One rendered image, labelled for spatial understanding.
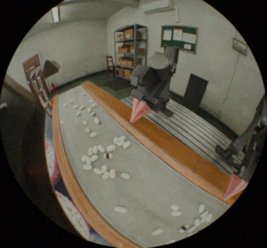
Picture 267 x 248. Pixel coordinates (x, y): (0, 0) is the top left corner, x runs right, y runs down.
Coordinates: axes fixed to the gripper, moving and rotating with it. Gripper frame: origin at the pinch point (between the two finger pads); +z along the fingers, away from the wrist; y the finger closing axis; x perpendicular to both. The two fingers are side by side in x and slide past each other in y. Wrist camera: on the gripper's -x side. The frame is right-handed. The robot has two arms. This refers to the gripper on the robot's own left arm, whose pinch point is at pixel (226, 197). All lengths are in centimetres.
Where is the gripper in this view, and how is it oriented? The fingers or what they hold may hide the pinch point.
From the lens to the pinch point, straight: 34.9
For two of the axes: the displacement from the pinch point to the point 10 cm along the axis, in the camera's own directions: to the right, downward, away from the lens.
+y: 6.8, 4.9, -5.4
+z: -5.6, 8.2, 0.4
